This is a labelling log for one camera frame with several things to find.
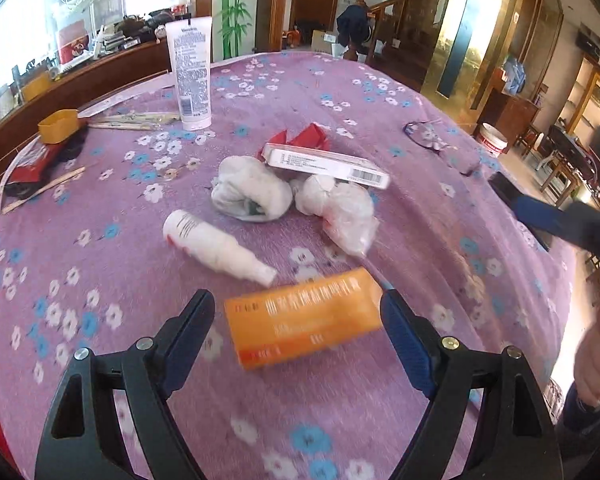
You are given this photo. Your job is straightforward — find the dark red packet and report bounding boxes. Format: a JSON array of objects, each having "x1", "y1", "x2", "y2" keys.
[{"x1": 4, "y1": 126, "x2": 88, "y2": 200}]

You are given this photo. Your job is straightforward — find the white spray bottle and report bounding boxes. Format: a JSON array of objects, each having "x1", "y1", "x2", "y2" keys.
[{"x1": 162, "y1": 210, "x2": 277, "y2": 287}]

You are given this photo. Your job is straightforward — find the dark jacket on banister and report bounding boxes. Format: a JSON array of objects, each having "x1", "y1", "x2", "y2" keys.
[{"x1": 336, "y1": 4, "x2": 372, "y2": 54}]

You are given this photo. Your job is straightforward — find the eyeglasses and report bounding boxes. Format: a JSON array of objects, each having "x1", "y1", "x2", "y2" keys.
[{"x1": 402, "y1": 122, "x2": 481, "y2": 177}]

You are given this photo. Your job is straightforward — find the wooden cabinet counter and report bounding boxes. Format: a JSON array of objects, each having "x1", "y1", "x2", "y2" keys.
[{"x1": 0, "y1": 42, "x2": 170, "y2": 177}]

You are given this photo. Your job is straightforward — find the white medicine box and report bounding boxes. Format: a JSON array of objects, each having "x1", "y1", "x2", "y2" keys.
[{"x1": 262, "y1": 143, "x2": 390, "y2": 190}]

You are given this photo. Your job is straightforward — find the wrapped chopsticks pack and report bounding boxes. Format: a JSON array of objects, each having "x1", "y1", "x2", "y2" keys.
[{"x1": 86, "y1": 113, "x2": 181, "y2": 131}]

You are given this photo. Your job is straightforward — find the white paint bucket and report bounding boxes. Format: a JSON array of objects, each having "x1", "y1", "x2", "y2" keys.
[{"x1": 476, "y1": 122, "x2": 508, "y2": 158}]

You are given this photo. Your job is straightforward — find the wooden chopstick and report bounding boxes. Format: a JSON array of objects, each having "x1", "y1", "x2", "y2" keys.
[{"x1": 0, "y1": 166, "x2": 86, "y2": 214}]

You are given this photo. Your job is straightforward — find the white lotion tube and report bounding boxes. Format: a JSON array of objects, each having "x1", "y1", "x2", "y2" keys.
[{"x1": 166, "y1": 16, "x2": 212, "y2": 131}]

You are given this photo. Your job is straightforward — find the yellow tin on counter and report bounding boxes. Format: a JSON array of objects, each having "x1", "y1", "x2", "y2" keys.
[{"x1": 21, "y1": 70, "x2": 53, "y2": 102}]

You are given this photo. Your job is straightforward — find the red paper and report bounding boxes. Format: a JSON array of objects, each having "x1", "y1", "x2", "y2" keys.
[{"x1": 266, "y1": 122, "x2": 330, "y2": 151}]

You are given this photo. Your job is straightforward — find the clear plastic bag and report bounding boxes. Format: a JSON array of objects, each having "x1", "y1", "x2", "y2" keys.
[{"x1": 290, "y1": 174, "x2": 379, "y2": 258}]

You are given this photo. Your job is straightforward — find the purple floral tablecloth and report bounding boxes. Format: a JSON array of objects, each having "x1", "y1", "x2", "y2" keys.
[{"x1": 0, "y1": 53, "x2": 576, "y2": 479}]

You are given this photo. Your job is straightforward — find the yellow plastic box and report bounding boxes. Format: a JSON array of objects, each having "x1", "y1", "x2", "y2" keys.
[{"x1": 38, "y1": 110, "x2": 81, "y2": 145}]

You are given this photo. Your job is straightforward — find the orange medicine box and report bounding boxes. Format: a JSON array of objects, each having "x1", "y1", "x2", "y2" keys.
[{"x1": 224, "y1": 268, "x2": 382, "y2": 370}]

